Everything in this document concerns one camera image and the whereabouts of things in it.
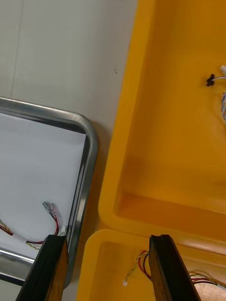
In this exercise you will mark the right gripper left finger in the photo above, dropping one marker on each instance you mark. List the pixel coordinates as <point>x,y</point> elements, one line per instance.
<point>44,270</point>

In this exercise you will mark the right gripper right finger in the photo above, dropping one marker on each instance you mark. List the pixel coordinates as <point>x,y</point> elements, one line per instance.
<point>169,270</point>

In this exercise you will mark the yellow-orange plastic bin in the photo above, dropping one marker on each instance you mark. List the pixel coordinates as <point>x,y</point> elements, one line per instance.
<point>176,141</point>
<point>110,263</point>

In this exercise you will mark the steel tray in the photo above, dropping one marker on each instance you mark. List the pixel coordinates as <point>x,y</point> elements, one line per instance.
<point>90,145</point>

